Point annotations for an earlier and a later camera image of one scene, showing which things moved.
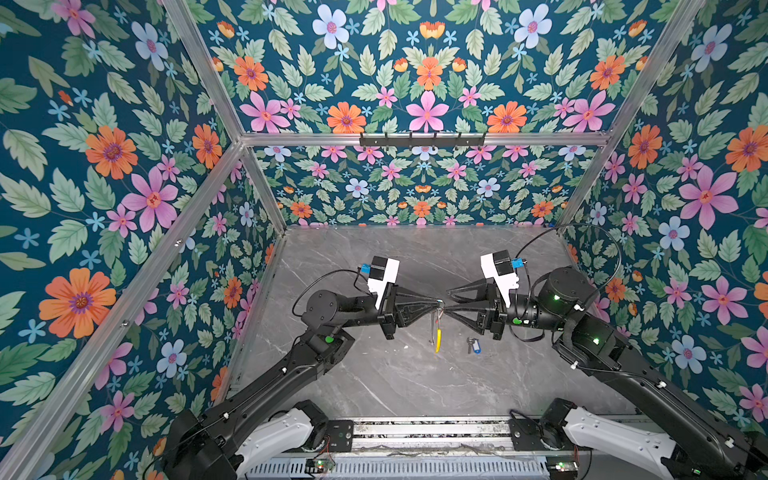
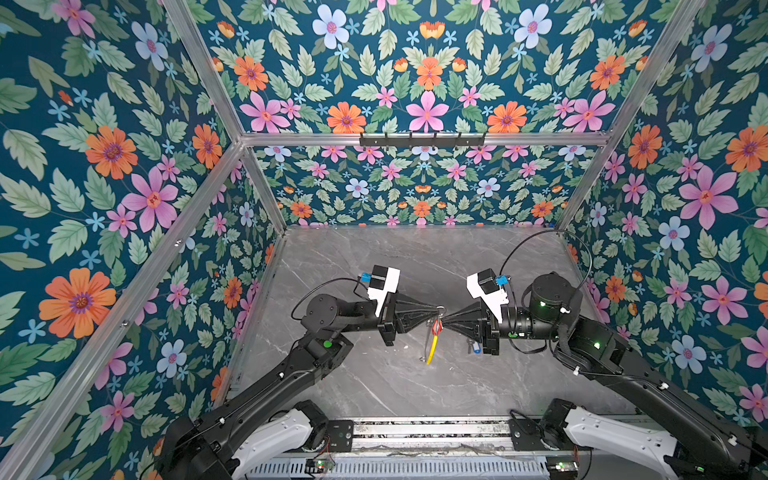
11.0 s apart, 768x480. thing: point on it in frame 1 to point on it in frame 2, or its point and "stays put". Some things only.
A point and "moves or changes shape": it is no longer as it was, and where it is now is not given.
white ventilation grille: x=400 y=469 stays put
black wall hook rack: x=421 y=141 stays put
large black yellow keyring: x=438 y=331 moves or changes shape
